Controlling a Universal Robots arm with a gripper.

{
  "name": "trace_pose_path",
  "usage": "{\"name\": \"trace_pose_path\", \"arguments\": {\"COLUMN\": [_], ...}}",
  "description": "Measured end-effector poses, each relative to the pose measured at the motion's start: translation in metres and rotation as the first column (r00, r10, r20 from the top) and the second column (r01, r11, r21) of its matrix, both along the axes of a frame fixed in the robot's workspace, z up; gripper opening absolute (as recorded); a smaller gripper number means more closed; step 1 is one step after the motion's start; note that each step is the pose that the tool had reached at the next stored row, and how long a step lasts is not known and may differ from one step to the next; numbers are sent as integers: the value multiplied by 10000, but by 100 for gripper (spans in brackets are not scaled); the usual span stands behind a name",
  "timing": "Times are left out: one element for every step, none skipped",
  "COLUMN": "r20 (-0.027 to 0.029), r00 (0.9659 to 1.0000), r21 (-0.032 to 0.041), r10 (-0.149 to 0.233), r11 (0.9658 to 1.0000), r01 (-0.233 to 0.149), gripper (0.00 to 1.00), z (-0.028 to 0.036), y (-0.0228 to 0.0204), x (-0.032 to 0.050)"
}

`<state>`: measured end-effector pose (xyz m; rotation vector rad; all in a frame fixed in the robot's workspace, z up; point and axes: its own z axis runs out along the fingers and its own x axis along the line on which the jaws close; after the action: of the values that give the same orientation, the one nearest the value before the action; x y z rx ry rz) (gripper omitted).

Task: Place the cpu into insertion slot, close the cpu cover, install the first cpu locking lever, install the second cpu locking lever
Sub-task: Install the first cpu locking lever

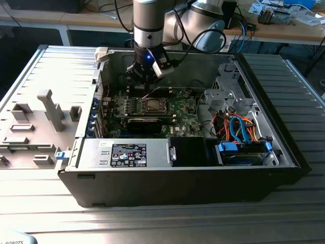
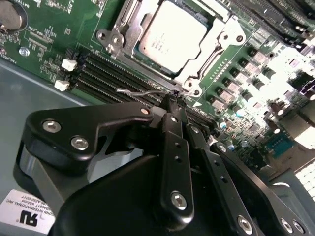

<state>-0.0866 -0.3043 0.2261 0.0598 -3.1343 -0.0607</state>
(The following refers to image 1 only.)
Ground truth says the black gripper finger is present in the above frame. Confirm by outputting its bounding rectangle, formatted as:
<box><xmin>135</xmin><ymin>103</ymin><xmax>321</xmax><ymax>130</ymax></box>
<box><xmin>126</xmin><ymin>65</ymin><xmax>151</xmax><ymax>90</ymax></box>
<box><xmin>148</xmin><ymin>75</ymin><xmax>164</xmax><ymax>90</ymax></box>

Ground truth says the metal wire locking lever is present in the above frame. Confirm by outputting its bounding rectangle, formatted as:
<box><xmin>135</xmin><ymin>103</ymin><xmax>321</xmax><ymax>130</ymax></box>
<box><xmin>141</xmin><ymin>86</ymin><xmax>160</xmax><ymax>99</ymax></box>

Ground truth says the metal socket cover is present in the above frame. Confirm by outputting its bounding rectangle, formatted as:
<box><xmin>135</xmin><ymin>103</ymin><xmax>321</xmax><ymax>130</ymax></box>
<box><xmin>142</xmin><ymin>97</ymin><xmax>170</xmax><ymax>114</ymax></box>

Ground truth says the CPU cooler with fins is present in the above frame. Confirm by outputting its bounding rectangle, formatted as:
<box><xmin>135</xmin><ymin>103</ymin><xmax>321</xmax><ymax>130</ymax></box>
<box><xmin>257</xmin><ymin>7</ymin><xmax>275</xmax><ymax>25</ymax></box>

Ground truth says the beige plastic clip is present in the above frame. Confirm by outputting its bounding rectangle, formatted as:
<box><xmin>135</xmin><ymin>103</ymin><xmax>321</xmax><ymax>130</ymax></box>
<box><xmin>93</xmin><ymin>46</ymin><xmax>110</xmax><ymax>64</ymax></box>

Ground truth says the green motherboard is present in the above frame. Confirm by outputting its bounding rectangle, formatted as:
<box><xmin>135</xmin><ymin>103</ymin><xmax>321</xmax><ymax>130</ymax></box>
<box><xmin>101</xmin><ymin>86</ymin><xmax>205</xmax><ymax>139</ymax></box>

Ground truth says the graphics card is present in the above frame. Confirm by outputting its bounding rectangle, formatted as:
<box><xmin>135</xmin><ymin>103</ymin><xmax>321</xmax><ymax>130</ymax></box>
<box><xmin>126</xmin><ymin>116</ymin><xmax>163</xmax><ymax>135</ymax></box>

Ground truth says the silver metal drive cage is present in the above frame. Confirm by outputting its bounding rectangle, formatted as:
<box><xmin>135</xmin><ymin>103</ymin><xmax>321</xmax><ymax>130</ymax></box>
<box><xmin>204</xmin><ymin>63</ymin><xmax>257</xmax><ymax>116</ymax></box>

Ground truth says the wooden desk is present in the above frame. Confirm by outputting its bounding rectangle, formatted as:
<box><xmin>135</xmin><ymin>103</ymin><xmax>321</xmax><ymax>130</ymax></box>
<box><xmin>0</xmin><ymin>0</ymin><xmax>325</xmax><ymax>47</ymax></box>

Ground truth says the black plastic shroud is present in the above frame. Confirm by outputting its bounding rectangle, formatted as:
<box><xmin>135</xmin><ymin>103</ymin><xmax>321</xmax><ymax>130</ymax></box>
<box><xmin>169</xmin><ymin>136</ymin><xmax>212</xmax><ymax>168</ymax></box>

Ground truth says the grey power supply unit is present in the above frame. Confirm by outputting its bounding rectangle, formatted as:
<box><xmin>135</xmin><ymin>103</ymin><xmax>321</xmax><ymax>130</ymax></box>
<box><xmin>75</xmin><ymin>138</ymin><xmax>171</xmax><ymax>169</ymax></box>

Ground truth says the black box on desk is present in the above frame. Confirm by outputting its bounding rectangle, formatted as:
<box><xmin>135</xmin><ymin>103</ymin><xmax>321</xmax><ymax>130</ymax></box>
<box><xmin>222</xmin><ymin>1</ymin><xmax>238</xmax><ymax>31</ymax></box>

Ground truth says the blue disk carrier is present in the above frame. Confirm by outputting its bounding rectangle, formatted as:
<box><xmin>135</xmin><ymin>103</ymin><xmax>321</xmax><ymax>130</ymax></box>
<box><xmin>214</xmin><ymin>140</ymin><xmax>274</xmax><ymax>166</ymax></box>

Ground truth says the black open PC case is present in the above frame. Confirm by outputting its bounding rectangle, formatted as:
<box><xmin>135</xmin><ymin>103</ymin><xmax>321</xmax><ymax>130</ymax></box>
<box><xmin>57</xmin><ymin>47</ymin><xmax>312</xmax><ymax>208</ymax></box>

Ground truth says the blue case latch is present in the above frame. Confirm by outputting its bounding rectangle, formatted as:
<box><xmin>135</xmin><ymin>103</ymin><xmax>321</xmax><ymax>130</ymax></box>
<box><xmin>54</xmin><ymin>150</ymin><xmax>71</xmax><ymax>161</ymax></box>

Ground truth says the dark monitor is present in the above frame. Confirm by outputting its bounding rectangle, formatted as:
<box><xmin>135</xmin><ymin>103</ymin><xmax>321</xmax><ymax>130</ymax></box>
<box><xmin>5</xmin><ymin>0</ymin><xmax>82</xmax><ymax>14</ymax></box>

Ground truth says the grey parts rack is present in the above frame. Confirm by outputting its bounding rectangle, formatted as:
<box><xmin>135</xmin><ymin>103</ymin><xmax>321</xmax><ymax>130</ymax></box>
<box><xmin>0</xmin><ymin>88</ymin><xmax>83</xmax><ymax>170</ymax></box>

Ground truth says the grey metal drive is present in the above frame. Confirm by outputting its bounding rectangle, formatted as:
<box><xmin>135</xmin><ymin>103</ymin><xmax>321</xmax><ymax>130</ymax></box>
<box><xmin>273</xmin><ymin>9</ymin><xmax>293</xmax><ymax>25</ymax></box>

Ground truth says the blue plastic box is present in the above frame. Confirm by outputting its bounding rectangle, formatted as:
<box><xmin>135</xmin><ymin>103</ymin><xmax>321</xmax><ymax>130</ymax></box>
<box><xmin>283</xmin><ymin>0</ymin><xmax>317</xmax><ymax>8</ymax></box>

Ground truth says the clear plastic bag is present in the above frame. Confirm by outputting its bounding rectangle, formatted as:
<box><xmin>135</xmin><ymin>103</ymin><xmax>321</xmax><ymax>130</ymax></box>
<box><xmin>291</xmin><ymin>9</ymin><xmax>325</xmax><ymax>27</ymax></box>

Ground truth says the pale teach pendant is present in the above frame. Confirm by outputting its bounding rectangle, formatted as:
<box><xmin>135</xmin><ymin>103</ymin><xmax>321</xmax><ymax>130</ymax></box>
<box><xmin>0</xmin><ymin>229</ymin><xmax>39</xmax><ymax>244</ymax></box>

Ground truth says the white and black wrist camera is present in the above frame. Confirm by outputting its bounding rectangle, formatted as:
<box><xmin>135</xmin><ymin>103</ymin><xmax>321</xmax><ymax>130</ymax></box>
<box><xmin>151</xmin><ymin>54</ymin><xmax>175</xmax><ymax>79</ymax></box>

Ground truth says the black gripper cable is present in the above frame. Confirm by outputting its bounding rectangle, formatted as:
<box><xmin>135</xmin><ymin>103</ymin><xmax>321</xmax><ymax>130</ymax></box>
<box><xmin>175</xmin><ymin>28</ymin><xmax>227</xmax><ymax>67</ymax></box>

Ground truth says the blue flat data wire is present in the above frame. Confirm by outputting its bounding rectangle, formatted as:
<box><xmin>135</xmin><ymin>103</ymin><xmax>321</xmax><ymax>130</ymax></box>
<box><xmin>228</xmin><ymin>114</ymin><xmax>252</xmax><ymax>146</ymax></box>

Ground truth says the blue round cable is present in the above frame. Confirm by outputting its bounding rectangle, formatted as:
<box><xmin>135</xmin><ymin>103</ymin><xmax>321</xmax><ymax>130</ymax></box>
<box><xmin>236</xmin><ymin>19</ymin><xmax>249</xmax><ymax>53</ymax></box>

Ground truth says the orange and red wire bundle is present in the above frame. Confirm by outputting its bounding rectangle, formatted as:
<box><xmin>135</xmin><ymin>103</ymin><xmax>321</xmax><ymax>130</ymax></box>
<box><xmin>212</xmin><ymin>113</ymin><xmax>260</xmax><ymax>143</ymax></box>

